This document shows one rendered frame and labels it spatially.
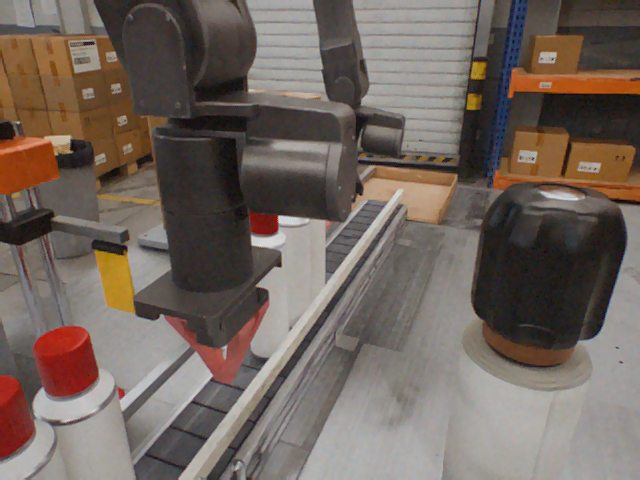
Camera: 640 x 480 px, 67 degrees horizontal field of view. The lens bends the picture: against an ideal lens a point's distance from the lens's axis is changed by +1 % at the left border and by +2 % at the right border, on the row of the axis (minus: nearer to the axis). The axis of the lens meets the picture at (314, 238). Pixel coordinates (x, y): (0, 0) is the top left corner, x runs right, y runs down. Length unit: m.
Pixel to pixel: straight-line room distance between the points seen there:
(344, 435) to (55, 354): 0.31
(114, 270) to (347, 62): 0.50
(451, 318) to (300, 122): 0.60
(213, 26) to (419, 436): 0.43
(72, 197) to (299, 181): 2.77
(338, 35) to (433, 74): 3.77
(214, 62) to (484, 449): 0.31
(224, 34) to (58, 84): 3.84
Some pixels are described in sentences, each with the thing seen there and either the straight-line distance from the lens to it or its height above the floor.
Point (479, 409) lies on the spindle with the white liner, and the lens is 0.37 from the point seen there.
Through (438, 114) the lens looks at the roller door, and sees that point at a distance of 4.56.
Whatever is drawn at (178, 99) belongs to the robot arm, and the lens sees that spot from 0.28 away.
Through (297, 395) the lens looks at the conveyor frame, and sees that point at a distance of 0.62.
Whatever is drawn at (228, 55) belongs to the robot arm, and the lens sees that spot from 0.29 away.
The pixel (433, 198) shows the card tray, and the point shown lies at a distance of 1.34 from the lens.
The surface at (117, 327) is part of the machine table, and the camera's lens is 0.83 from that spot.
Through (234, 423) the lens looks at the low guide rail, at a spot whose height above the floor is 0.91.
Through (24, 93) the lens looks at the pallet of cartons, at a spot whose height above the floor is 0.76.
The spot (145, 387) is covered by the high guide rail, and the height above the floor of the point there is 0.96.
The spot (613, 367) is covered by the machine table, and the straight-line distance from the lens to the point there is 0.81.
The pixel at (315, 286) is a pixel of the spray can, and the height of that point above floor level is 0.92.
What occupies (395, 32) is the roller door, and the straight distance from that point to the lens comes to 4.53.
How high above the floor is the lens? 1.27
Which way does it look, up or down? 25 degrees down
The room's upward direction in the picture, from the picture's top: straight up
